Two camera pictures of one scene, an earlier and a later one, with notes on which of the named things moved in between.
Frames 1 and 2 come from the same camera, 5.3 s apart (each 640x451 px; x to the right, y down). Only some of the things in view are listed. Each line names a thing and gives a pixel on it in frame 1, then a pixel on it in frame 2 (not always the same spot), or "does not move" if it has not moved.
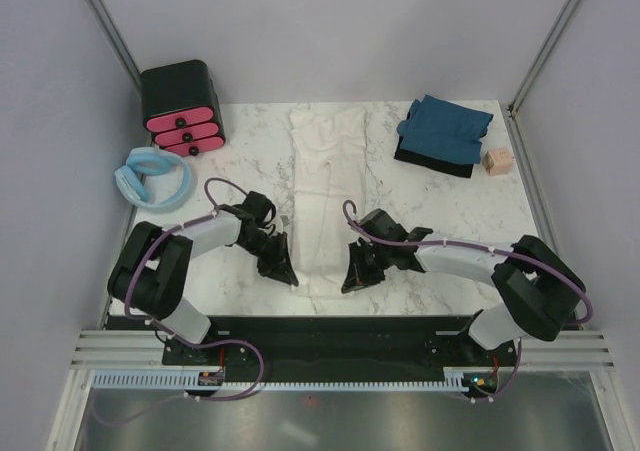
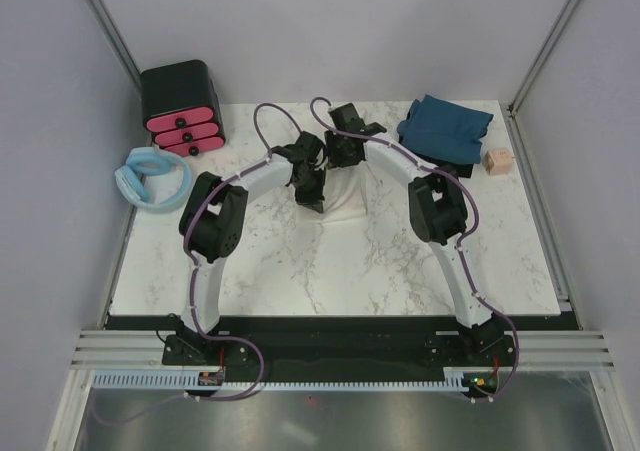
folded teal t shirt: (442, 130) does not move
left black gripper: (278, 266) to (316, 200)
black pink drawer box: (181, 111) does not move
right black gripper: (358, 276) to (334, 159)
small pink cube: (498, 161) does not move
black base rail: (279, 349) does not move
